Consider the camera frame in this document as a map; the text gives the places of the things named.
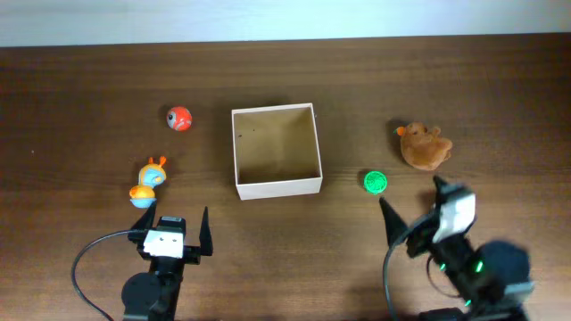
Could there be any beige open cardboard box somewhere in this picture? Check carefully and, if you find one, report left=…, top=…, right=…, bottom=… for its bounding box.
left=231, top=103, right=323, bottom=201

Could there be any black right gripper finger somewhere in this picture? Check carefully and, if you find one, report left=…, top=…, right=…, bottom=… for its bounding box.
left=433, top=176, right=449, bottom=201
left=379, top=197, right=408, bottom=247

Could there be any red grey toy ball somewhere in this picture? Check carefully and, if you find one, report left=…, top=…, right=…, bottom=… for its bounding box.
left=166, top=106, right=193, bottom=132

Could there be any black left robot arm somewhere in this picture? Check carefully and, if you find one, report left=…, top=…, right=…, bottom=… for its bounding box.
left=121, top=202, right=213, bottom=321

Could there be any blue orange snail toy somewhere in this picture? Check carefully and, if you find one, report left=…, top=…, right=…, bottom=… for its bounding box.
left=129, top=156, right=167, bottom=209

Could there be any brown plush toy animal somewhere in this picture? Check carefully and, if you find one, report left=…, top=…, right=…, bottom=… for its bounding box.
left=394, top=121, right=453, bottom=171

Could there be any black left camera cable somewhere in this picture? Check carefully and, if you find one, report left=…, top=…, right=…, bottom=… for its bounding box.
left=70, top=229, right=135, bottom=321

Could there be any green lattice ball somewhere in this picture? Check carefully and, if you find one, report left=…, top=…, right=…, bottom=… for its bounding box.
left=363, top=170, right=388, bottom=194

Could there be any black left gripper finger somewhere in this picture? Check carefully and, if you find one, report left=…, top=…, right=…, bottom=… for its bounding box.
left=199, top=207, right=213, bottom=256
left=132, top=201, right=156, bottom=230

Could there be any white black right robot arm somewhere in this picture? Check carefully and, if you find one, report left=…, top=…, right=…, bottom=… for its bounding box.
left=379, top=176, right=534, bottom=320

